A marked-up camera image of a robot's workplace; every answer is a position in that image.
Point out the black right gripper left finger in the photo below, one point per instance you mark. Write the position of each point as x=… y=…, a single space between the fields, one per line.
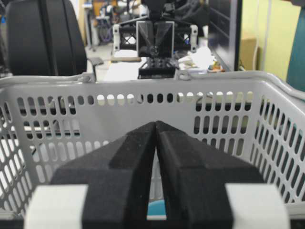
x=107 y=188

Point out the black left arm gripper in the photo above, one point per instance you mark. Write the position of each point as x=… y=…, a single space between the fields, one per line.
x=156 y=36

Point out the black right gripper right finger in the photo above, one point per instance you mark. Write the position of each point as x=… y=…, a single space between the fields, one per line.
x=205 y=188

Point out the teal round object in basket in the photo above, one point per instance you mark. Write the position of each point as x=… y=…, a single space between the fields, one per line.
x=156 y=208

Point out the grey plastic shopping basket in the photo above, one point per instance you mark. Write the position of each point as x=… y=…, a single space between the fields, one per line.
x=46 y=121

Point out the white crumpled cloth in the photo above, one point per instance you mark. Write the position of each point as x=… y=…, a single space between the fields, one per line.
x=201 y=59

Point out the black monitor screen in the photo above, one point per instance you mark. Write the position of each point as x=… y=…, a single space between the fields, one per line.
x=224 y=32

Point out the cardboard box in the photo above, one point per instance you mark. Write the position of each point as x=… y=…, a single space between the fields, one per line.
x=247 y=49

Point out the black office chair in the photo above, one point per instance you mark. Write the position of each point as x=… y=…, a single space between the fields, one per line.
x=44 y=39

